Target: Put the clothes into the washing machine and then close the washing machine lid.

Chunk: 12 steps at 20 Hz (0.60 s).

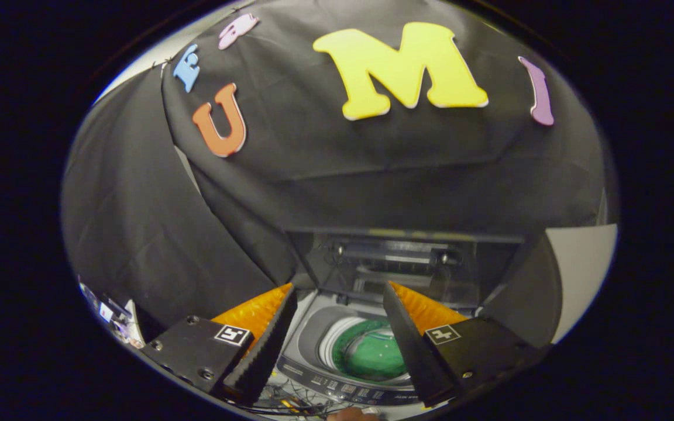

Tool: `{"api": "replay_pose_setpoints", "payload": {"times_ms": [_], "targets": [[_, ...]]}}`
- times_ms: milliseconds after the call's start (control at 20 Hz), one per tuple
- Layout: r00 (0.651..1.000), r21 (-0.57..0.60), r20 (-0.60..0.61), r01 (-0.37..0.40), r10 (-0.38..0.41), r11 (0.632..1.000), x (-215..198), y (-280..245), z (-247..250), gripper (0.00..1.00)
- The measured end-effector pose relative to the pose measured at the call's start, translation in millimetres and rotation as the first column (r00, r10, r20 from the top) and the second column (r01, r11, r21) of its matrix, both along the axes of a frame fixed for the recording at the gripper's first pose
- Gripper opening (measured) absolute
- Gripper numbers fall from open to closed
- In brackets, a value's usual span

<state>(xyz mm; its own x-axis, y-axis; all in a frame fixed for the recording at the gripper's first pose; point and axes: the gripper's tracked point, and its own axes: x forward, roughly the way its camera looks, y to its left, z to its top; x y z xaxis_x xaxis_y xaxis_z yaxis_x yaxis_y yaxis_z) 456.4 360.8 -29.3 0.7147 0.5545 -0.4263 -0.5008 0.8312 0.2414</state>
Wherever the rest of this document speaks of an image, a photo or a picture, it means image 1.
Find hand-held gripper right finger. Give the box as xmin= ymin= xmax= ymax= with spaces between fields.
xmin=383 ymin=281 xmax=549 ymax=409

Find dark grey washing machine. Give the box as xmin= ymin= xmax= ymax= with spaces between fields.
xmin=273 ymin=285 xmax=485 ymax=410

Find black backdrop cloth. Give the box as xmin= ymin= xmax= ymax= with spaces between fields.
xmin=61 ymin=0 xmax=614 ymax=346

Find thin black floor cables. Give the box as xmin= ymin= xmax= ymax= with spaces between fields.
xmin=254 ymin=374 xmax=339 ymax=417

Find dark washing machine lid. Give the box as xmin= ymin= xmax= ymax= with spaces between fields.
xmin=287 ymin=230 xmax=526 ymax=312

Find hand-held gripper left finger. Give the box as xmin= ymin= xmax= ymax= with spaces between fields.
xmin=138 ymin=282 xmax=299 ymax=407

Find green polo shirt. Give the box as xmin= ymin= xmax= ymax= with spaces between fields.
xmin=332 ymin=319 xmax=409 ymax=382

